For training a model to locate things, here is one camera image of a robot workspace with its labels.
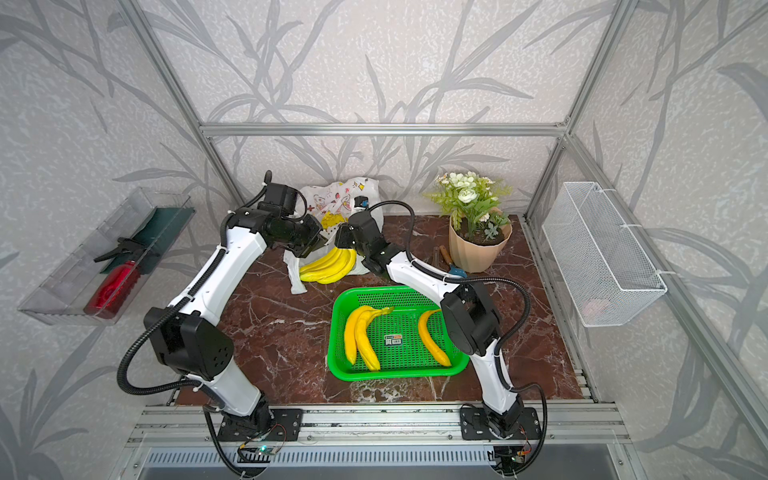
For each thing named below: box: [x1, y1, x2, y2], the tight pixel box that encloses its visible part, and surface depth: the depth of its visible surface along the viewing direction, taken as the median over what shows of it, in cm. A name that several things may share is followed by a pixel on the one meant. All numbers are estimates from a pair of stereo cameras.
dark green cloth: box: [100, 207, 196, 275], surface depth 71 cm
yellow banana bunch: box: [299, 247, 357, 284], surface depth 88 cm
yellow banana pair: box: [344, 305, 395, 371], surface depth 84 cm
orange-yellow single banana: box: [418, 309, 451, 366], surface depth 86 cm
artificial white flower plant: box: [422, 171, 513, 242], surface depth 89 cm
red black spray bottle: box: [83, 237, 161, 320], surface depth 61 cm
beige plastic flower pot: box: [448, 216, 512, 274], surface depth 93 cm
